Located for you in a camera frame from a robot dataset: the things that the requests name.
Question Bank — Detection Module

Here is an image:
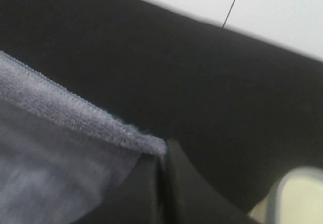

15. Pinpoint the grey towel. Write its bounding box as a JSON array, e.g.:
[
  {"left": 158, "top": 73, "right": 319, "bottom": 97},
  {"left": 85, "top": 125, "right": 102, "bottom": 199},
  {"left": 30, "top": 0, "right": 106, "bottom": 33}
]
[{"left": 1, "top": 52, "right": 167, "bottom": 223}]

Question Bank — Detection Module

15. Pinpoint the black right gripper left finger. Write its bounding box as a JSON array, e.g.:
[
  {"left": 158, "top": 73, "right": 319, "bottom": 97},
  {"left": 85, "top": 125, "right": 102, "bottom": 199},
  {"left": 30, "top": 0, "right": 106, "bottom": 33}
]
[{"left": 74, "top": 154, "right": 164, "bottom": 224}]

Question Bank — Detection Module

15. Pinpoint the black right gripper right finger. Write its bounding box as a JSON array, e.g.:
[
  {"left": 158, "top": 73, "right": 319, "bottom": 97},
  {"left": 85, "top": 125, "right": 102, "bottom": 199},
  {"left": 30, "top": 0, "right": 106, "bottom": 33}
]
[{"left": 163, "top": 140, "right": 255, "bottom": 224}]

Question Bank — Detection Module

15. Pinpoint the cream plastic storage bin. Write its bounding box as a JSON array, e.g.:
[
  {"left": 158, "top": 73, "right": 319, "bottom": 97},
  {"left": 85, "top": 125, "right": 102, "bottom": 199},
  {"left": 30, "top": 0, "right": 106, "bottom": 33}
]
[{"left": 248, "top": 166, "right": 322, "bottom": 224}]

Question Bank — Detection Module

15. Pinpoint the black table mat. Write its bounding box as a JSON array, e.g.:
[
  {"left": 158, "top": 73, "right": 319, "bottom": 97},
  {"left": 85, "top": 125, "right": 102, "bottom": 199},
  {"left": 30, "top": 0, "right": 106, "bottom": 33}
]
[{"left": 1, "top": 0, "right": 322, "bottom": 211}]

